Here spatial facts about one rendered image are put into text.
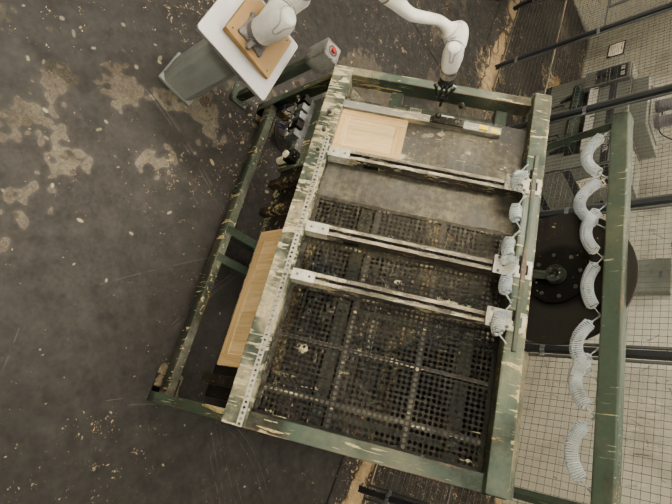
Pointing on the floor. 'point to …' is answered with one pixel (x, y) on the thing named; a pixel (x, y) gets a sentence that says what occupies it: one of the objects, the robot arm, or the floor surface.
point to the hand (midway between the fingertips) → (441, 100)
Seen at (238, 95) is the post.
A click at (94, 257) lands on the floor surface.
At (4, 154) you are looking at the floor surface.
